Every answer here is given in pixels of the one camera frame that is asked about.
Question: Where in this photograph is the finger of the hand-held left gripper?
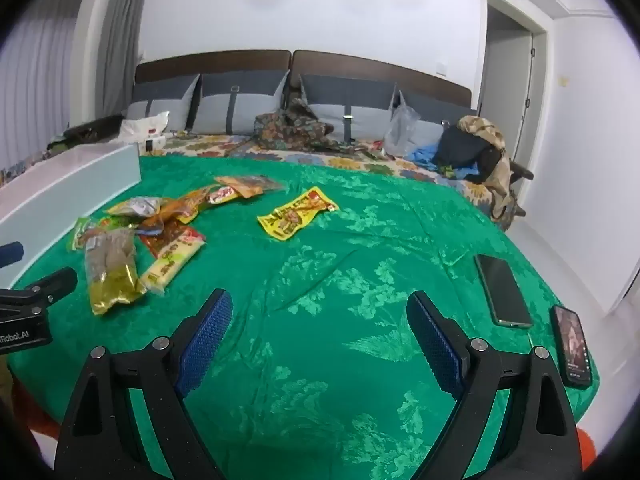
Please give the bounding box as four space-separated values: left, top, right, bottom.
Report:
10 267 78 311
0 241 25 268

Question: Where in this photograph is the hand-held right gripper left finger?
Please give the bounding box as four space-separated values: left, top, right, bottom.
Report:
54 288 234 480

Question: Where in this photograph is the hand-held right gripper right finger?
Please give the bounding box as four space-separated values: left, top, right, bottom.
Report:
406 291 583 480

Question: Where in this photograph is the white storage box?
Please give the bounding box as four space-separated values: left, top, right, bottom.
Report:
0 142 141 286

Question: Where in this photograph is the yellow cartoon snack packet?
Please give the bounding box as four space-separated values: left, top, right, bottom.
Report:
257 186 339 242

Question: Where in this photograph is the orange and brown snack packet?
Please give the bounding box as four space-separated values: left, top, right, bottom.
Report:
214 175 287 202

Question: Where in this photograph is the green snack packet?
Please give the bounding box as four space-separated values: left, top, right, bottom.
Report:
67 216 113 252

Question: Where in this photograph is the gold snack packet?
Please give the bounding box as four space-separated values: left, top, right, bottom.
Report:
84 227 147 316

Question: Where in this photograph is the black smartphone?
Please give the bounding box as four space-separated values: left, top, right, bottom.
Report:
474 253 534 329

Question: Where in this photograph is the orange clothing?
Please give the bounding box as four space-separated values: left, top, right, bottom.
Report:
10 375 63 441

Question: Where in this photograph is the red and cream snack packet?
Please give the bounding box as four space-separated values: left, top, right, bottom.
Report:
137 225 207 296

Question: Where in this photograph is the silver snack packet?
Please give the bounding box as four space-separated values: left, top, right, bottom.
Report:
106 196 165 218

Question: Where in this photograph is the smartphone with lit screen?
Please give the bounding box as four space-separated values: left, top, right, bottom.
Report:
551 305 595 389

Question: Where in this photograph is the dark cloth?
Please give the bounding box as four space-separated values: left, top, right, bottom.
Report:
47 115 126 153

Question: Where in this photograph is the grey curtain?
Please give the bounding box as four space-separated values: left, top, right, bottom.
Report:
0 0 147 173

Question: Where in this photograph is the white tissue pack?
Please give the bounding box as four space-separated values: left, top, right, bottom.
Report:
118 111 170 140

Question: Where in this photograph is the blue cloth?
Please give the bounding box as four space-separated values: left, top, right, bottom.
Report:
406 144 481 181

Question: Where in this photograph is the dark chair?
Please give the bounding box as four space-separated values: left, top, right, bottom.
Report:
487 159 535 218

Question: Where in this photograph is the black backpack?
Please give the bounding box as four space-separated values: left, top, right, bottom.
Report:
432 125 503 184

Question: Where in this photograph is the clear plastic bag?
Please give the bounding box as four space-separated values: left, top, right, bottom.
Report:
382 91 422 157

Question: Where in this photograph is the floral patterned garment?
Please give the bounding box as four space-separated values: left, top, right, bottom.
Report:
254 97 357 154

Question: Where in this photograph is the white door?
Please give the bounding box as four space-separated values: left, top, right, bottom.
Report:
477 0 550 161

